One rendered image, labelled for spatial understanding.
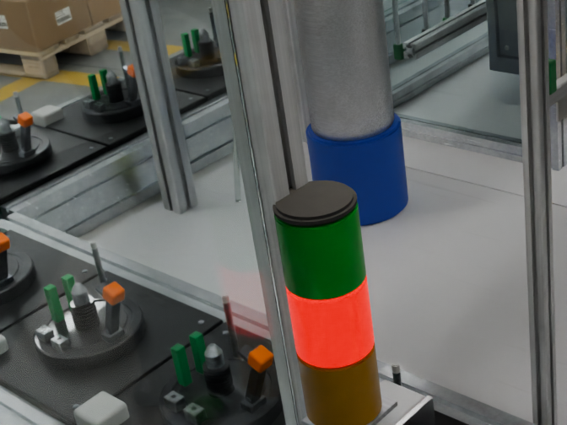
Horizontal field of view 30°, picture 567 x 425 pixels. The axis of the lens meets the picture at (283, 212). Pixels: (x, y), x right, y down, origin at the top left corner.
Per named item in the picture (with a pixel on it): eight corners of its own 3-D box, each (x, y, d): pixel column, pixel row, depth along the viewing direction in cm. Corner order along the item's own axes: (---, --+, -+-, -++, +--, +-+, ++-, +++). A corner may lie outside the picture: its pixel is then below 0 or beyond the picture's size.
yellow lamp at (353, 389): (397, 400, 69) (391, 338, 67) (348, 443, 66) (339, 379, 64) (339, 374, 72) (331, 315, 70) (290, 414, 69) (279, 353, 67)
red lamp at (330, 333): (390, 337, 67) (383, 271, 65) (339, 379, 64) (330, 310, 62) (331, 314, 70) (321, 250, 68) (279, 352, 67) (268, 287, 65)
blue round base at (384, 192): (427, 195, 179) (419, 114, 172) (369, 235, 170) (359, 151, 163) (356, 176, 190) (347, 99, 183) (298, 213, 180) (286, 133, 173)
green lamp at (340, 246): (382, 270, 65) (375, 199, 62) (330, 309, 62) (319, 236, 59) (321, 250, 68) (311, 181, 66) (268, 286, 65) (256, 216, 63)
